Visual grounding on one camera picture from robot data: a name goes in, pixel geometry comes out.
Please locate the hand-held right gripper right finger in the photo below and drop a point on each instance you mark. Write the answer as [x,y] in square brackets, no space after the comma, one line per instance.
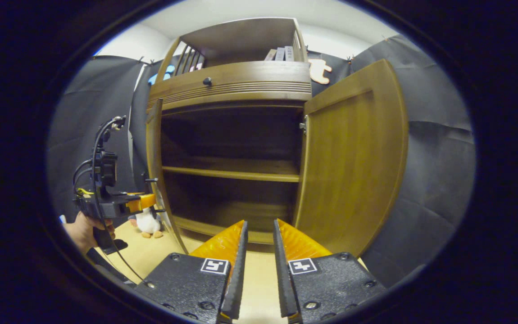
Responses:
[280,279]

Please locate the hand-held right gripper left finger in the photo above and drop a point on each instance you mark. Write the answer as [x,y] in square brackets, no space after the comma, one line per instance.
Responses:
[238,279]

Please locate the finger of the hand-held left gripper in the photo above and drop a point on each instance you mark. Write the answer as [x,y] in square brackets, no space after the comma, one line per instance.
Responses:
[142,201]

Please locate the wooden cabinet door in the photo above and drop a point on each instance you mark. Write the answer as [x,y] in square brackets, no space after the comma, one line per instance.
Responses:
[153,148]
[353,157]

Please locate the wooden double-door shoe cabinet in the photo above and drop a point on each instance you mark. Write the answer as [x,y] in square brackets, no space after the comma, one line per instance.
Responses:
[241,81]

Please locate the wooden inner cabinet shelf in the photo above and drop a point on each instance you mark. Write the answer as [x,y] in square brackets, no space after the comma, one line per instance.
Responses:
[232,173]

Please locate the white plush penguin toy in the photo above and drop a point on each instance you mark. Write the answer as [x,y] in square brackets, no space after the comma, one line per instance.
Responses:
[148,222]

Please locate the black round drawer knob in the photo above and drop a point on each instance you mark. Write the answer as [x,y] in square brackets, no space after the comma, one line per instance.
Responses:
[206,81]

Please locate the pale pink book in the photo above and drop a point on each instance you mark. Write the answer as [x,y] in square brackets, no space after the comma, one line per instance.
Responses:
[270,54]

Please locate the grey book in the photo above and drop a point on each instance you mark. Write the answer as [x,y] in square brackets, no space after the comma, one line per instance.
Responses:
[289,53]
[280,53]

